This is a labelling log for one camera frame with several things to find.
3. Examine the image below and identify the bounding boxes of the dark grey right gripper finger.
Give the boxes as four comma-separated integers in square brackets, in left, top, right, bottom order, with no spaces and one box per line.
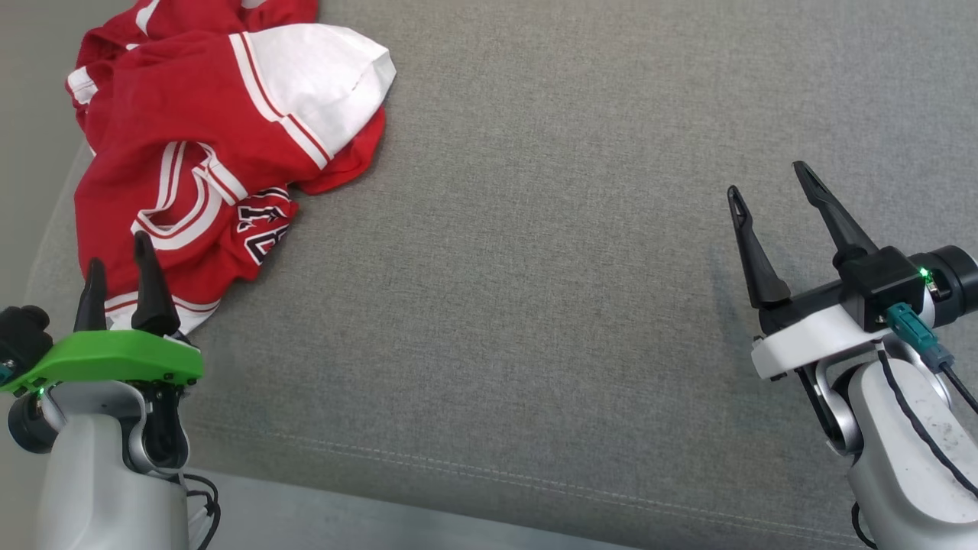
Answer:
[792,160,881,270]
[727,185,793,310]

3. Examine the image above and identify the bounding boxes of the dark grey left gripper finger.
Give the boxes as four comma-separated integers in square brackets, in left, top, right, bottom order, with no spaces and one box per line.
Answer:
[131,230,183,339]
[74,257,110,334]

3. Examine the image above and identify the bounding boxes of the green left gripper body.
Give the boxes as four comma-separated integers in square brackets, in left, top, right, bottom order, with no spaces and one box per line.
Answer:
[0,330,205,396]

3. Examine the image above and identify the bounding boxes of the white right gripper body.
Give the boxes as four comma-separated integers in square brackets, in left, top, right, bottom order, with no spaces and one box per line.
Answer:
[750,244,978,381]

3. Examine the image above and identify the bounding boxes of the red Bulls 23 jersey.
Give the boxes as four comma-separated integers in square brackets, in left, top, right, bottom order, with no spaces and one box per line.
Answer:
[74,23,397,335]

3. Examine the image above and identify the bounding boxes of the red shorts with white stripes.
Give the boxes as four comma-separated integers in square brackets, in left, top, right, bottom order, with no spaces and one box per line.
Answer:
[66,0,320,131]

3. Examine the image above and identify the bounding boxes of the grey fabric sofa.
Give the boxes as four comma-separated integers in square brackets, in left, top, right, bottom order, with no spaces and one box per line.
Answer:
[21,0,978,550]

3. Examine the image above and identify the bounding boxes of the right camera cable teal plug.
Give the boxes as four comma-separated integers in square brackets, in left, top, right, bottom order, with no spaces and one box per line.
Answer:
[886,302,978,417]

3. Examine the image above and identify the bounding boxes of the braided black right arm cable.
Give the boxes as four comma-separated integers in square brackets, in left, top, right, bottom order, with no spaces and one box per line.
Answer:
[877,348,978,501]

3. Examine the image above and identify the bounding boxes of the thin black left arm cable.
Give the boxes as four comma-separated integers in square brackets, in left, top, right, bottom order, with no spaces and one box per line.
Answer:
[182,472,222,550]

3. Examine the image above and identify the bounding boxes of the thin black looped cable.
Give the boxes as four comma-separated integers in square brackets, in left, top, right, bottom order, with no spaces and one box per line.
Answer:
[850,503,878,550]

